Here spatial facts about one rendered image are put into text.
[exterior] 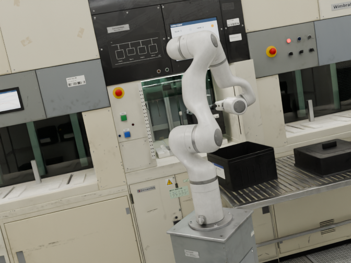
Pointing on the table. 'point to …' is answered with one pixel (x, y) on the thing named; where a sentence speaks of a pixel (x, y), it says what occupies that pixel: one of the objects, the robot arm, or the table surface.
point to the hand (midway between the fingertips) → (220, 103)
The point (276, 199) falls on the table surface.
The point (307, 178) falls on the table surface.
